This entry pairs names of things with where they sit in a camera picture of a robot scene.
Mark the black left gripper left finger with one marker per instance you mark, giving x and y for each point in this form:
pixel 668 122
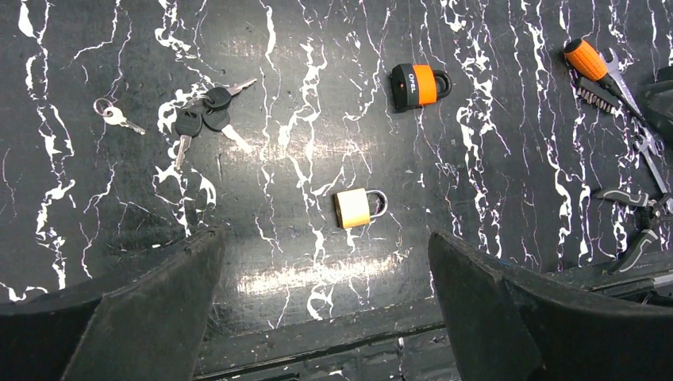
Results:
pixel 143 321

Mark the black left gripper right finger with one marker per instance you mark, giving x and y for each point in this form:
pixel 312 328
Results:
pixel 508 323

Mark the black head key bunch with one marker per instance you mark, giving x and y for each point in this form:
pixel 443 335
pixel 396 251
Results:
pixel 210 110

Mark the orange black Opel padlock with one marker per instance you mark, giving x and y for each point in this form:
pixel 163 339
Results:
pixel 415 85

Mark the small brass padlock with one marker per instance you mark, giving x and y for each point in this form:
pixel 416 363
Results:
pixel 353 209

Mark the black bit holder strip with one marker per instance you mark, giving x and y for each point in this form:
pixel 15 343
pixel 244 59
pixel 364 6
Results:
pixel 595 95

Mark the silver combination wrench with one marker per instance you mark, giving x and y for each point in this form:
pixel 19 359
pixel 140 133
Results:
pixel 639 121

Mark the black handle pliers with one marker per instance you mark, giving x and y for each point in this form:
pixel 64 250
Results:
pixel 650 211

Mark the small silver key with ring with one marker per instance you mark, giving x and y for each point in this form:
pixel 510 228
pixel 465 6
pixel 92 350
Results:
pixel 112 115

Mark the orange handle screwdriver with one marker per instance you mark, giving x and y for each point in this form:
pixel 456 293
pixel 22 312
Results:
pixel 602 68

